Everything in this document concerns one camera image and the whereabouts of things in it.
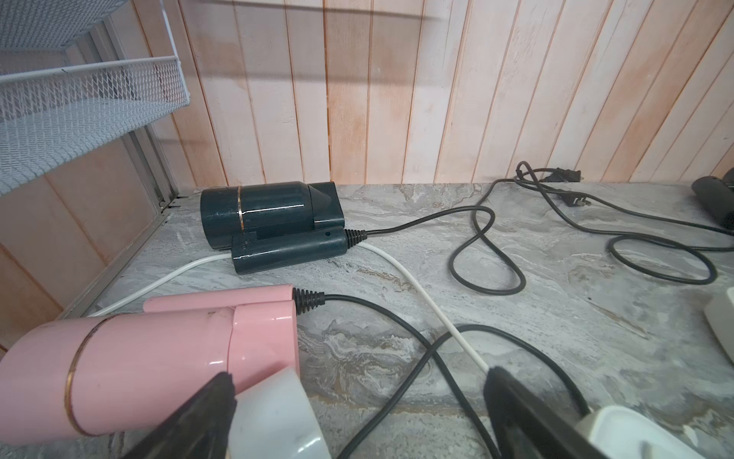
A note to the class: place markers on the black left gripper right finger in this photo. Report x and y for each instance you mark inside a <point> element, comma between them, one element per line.
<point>525,427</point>

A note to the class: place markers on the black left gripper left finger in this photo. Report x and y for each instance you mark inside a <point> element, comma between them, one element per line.
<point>198,429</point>

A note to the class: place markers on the white square power strip left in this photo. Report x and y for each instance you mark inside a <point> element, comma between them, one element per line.
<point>618,432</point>

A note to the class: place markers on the white square power strip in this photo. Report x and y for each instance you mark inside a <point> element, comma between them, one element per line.
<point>719,314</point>
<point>618,432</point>

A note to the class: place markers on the pink folded hair dryer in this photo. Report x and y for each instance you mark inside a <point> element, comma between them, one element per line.
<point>98,375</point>

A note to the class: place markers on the dark green folded hair dryer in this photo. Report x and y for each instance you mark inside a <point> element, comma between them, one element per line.
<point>266,227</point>

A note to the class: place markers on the white square power strip right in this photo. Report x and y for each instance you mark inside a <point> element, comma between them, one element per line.
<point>719,314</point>

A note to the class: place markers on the dark green dryer far right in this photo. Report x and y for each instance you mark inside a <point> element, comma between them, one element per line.
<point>716,197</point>

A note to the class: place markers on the white wire mesh shelf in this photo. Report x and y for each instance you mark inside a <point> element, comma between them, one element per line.
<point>53,115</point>

